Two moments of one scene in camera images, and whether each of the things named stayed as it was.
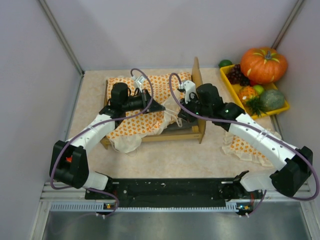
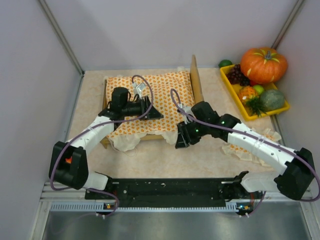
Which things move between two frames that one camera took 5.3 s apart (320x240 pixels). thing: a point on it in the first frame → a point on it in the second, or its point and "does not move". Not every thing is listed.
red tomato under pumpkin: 252,83 does not move
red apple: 69,159 does not move
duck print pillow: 237,145 does not move
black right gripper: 186,110 → 185,132
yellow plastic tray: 235,88 does not move
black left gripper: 145,100 → 145,107
